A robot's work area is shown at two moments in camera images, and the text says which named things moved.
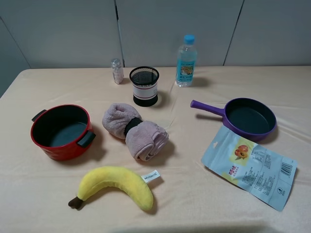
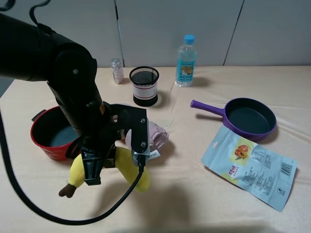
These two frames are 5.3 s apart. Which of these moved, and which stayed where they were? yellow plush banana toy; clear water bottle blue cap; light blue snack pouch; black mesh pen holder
Moved: yellow plush banana toy
Stayed: clear water bottle blue cap; black mesh pen holder; light blue snack pouch
